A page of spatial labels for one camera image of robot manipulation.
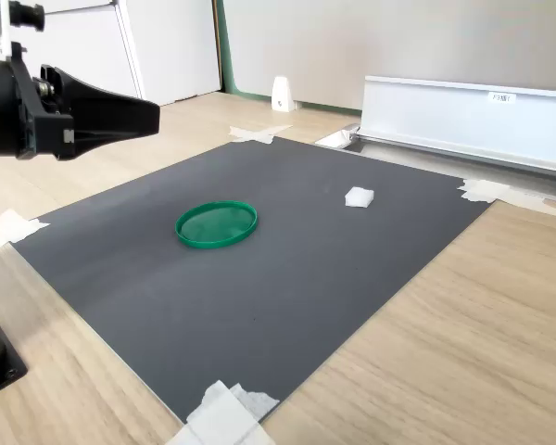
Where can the white partition panel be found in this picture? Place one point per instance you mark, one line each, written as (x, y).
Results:
(167, 46)

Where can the small white label sticker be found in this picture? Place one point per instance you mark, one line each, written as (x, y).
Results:
(501, 97)

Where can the green partition edge strip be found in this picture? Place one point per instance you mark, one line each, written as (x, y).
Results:
(226, 46)

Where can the dark grey mat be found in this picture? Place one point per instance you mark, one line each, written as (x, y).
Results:
(259, 301)

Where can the white tape cross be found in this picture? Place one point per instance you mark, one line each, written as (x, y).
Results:
(484, 190)
(257, 133)
(222, 417)
(11, 227)

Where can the small white bracket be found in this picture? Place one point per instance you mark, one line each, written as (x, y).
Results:
(282, 95)

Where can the round green lid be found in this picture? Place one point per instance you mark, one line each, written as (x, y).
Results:
(215, 225)

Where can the small white plastic terminal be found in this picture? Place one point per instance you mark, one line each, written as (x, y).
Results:
(359, 197)

